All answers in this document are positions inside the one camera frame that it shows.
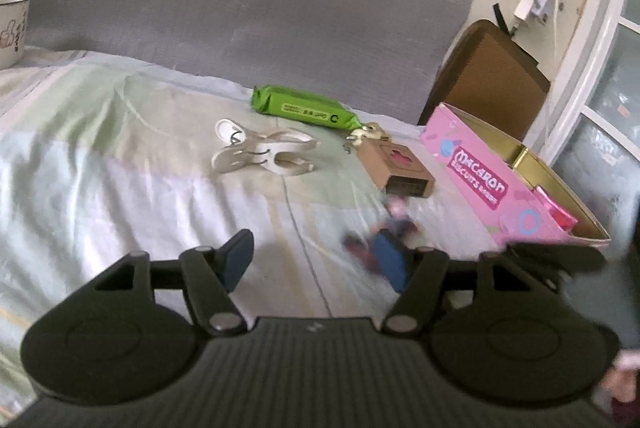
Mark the pink macaron biscuit tin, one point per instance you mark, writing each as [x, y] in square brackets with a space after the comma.
[496, 174]

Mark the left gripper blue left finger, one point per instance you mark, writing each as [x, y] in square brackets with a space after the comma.
[233, 259]

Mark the red box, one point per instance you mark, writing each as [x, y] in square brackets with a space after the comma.
[562, 217]

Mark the white wall plug charger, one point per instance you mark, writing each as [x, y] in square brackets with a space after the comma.
[528, 9]

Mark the brown cardboard box pink cutout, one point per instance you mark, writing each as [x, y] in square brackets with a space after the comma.
[395, 170]

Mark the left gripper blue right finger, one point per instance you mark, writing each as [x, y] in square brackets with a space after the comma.
[394, 258]

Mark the light bed sheet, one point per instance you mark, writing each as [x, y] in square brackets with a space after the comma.
[102, 155]

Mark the yellow plush keychain toy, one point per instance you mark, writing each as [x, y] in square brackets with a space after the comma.
[370, 131]

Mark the green wet wipes pack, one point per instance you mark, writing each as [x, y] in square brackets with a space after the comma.
[280, 101]

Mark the white framed glass door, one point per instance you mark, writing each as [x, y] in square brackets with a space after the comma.
[595, 144]

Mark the beige clothes peg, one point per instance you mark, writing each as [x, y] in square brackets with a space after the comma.
[280, 151]

